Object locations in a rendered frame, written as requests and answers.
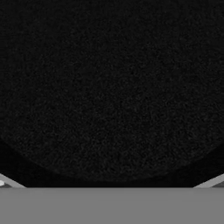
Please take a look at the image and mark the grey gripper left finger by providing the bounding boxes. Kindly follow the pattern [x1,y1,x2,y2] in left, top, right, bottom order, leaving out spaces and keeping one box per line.
[0,172,28,189]

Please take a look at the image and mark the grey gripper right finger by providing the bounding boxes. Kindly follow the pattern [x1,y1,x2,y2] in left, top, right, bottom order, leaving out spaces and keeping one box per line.
[192,173,224,189]

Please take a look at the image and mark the black round pan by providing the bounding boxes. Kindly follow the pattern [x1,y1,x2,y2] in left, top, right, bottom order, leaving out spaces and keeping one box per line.
[0,0,224,184]

